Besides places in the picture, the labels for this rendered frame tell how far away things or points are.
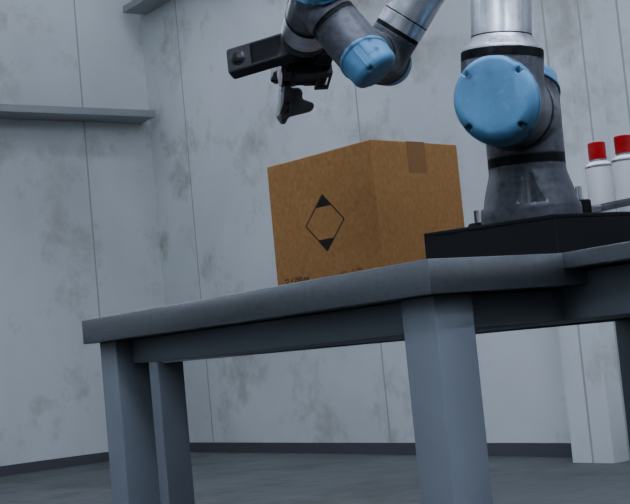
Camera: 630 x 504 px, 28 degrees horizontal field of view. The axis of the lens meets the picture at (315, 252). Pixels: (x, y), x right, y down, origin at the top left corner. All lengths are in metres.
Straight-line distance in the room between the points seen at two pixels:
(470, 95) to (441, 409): 0.50
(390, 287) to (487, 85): 0.40
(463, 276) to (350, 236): 0.93
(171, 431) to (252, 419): 7.60
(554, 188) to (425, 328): 0.48
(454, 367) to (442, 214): 1.01
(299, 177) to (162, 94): 8.96
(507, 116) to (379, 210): 0.63
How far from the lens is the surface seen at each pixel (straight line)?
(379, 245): 2.30
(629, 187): 2.37
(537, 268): 1.52
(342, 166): 2.37
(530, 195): 1.86
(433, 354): 1.44
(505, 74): 1.73
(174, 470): 2.69
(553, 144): 1.88
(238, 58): 2.02
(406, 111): 8.58
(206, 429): 10.92
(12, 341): 10.74
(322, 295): 1.56
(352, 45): 1.83
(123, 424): 2.10
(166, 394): 2.68
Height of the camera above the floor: 0.73
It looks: 5 degrees up
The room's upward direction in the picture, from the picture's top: 5 degrees counter-clockwise
